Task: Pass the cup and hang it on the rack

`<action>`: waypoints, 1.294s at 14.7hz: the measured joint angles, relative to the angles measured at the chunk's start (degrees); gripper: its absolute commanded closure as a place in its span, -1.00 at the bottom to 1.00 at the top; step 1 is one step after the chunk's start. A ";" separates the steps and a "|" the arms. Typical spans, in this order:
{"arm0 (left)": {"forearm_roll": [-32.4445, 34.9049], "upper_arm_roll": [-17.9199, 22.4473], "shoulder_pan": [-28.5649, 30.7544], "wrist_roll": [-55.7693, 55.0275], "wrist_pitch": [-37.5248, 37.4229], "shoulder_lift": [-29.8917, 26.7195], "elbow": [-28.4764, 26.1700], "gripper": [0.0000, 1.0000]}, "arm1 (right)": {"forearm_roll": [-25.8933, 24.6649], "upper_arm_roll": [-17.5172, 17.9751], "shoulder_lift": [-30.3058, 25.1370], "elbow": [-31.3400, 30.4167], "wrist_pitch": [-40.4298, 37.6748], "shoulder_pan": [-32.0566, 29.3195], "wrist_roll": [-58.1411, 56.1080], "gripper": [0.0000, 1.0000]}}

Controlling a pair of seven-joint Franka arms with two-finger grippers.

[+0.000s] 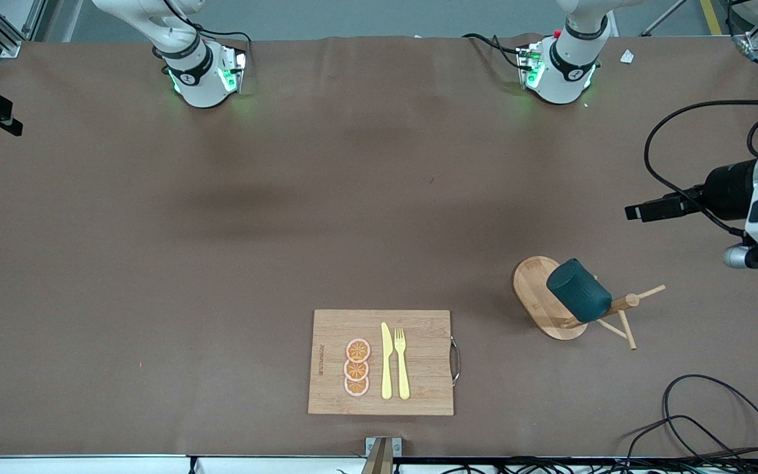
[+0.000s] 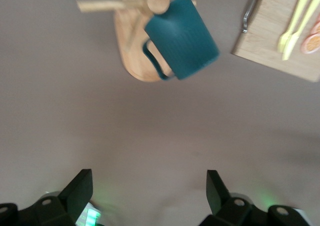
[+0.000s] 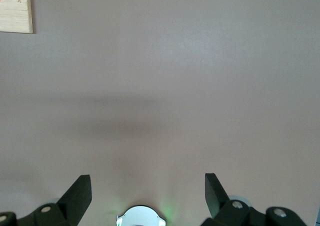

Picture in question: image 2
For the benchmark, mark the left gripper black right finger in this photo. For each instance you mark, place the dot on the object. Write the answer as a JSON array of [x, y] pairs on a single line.
[[217, 193]]

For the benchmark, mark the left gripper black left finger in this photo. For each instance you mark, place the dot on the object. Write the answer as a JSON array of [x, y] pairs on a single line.
[[75, 193]]

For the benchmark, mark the dark teal cup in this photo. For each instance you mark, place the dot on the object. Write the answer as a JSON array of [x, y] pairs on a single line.
[[182, 36]]

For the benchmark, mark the wooden mug rack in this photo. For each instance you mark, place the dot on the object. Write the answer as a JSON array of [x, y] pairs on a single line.
[[130, 63]]

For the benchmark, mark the brown table cover sheet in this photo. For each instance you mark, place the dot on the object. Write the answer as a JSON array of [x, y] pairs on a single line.
[[125, 123]]

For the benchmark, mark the yellow plastic knife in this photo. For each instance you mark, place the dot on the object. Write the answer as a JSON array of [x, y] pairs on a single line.
[[290, 48]]

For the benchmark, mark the wooden cutting board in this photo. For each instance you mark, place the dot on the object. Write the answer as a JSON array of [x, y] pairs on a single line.
[[262, 36]]

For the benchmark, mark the yellow plastic fork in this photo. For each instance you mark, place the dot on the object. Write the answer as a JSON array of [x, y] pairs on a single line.
[[283, 42]]

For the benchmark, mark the orange slice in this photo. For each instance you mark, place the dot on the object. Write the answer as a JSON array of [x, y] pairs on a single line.
[[311, 44]]

